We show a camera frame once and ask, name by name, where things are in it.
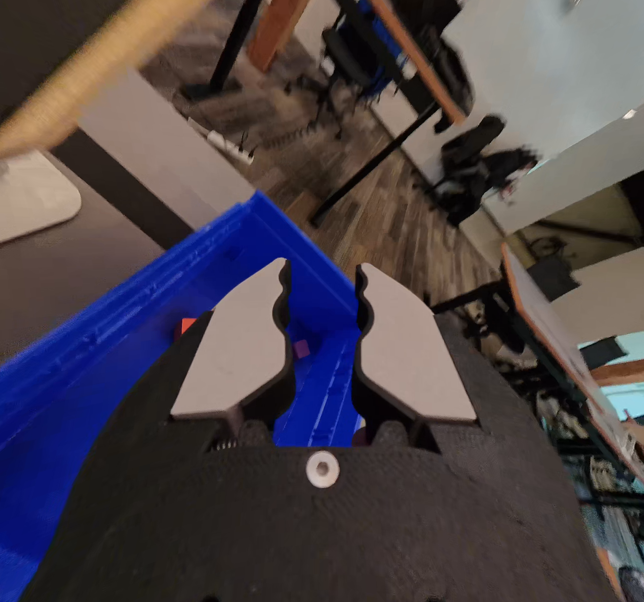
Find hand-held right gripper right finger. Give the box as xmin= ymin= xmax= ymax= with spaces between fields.
xmin=352 ymin=263 xmax=478 ymax=424

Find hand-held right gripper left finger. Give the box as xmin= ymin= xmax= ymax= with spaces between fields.
xmin=170 ymin=257 xmax=296 ymax=436

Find blue plastic bin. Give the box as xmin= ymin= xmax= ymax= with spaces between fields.
xmin=0 ymin=190 xmax=363 ymax=602

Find wooden edged white desk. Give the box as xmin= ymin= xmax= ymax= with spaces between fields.
xmin=433 ymin=242 xmax=644 ymax=487

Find black panel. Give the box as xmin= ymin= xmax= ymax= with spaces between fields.
xmin=526 ymin=255 xmax=579 ymax=301
xmin=579 ymin=336 xmax=630 ymax=369

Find office chair with black jacket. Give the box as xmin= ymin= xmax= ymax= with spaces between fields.
xmin=425 ymin=114 xmax=539 ymax=226

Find white power strip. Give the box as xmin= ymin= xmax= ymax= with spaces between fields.
xmin=189 ymin=117 xmax=256 ymax=164

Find white stand base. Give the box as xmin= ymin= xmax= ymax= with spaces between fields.
xmin=0 ymin=152 xmax=82 ymax=245

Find black backpack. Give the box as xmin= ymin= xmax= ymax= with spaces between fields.
xmin=428 ymin=34 xmax=476 ymax=135

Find wooden edged desk black legs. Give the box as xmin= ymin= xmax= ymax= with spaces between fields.
xmin=181 ymin=0 xmax=469 ymax=228

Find black board with wooden edge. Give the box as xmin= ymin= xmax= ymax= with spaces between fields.
xmin=0 ymin=0 xmax=262 ymax=160

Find grey stand post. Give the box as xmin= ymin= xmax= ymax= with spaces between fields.
xmin=50 ymin=66 xmax=257 ymax=251

